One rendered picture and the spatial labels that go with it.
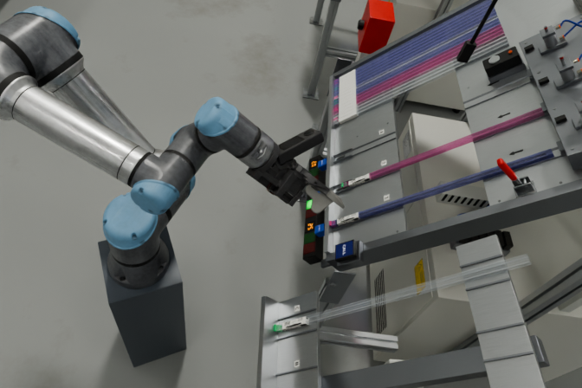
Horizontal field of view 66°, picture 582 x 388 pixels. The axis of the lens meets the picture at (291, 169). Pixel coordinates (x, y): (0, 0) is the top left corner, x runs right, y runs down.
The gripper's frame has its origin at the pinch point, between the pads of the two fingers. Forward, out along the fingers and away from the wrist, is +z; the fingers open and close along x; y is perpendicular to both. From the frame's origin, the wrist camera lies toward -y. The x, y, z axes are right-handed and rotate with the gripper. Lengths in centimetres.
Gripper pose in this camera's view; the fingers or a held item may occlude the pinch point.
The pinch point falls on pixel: (327, 194)
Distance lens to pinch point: 102.9
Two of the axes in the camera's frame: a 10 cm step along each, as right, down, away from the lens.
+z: 6.5, 5.2, 5.5
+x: 4.7, 2.9, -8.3
